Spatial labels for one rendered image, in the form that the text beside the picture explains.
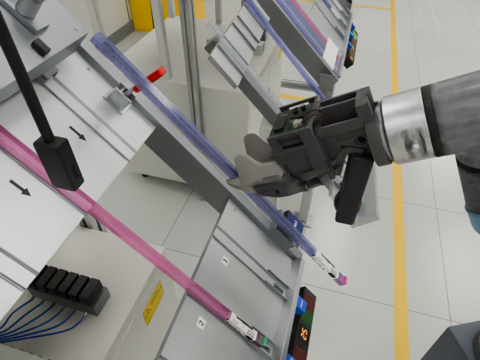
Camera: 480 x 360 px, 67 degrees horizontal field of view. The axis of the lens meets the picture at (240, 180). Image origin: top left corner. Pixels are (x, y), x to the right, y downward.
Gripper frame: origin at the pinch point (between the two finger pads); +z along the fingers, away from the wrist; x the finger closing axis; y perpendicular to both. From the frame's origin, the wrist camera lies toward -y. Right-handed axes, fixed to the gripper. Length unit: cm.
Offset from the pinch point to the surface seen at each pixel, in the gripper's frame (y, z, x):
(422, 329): -114, -4, -42
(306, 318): -35.4, 4.1, 0.0
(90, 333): -19.1, 41.2, 13.4
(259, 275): -20.6, 7.0, 0.7
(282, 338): -27.1, 3.6, 8.7
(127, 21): 13, 206, -265
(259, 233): -17.8, 7.7, -6.7
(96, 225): -12, 54, -11
